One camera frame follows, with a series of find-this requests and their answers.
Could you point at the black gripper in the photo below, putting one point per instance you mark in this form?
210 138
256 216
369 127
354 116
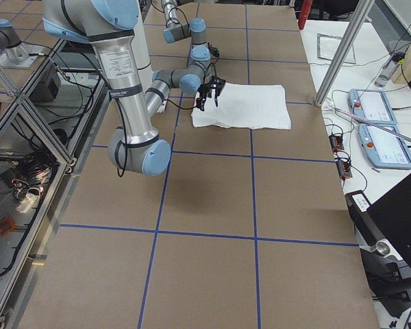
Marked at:
209 88

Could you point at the white long-sleeve printed shirt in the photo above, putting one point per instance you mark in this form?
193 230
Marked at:
245 106

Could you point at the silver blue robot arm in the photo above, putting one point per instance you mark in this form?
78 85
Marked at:
109 27
178 27

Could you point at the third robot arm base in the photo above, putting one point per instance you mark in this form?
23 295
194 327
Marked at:
13 52

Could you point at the black framed paper sheet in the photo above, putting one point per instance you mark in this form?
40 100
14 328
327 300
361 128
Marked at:
327 46

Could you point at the red fire extinguisher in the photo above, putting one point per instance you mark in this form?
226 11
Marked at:
306 6

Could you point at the black box on shelf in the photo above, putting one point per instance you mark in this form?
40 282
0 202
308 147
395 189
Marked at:
47 88

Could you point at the far blue teach pendant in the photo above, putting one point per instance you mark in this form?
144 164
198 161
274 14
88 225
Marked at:
372 105

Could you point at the blue teach pendant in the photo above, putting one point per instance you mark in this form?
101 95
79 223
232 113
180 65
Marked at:
382 149
372 105

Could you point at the near blue teach pendant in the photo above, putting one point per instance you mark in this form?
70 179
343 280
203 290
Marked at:
382 149

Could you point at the clear plastic water bottle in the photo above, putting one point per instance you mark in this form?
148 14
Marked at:
395 59

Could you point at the black laptop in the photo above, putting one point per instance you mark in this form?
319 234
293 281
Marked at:
391 213

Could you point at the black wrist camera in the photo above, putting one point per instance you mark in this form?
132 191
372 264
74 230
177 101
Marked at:
214 51
217 86

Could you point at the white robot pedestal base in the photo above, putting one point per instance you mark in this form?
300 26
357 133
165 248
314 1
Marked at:
144 51

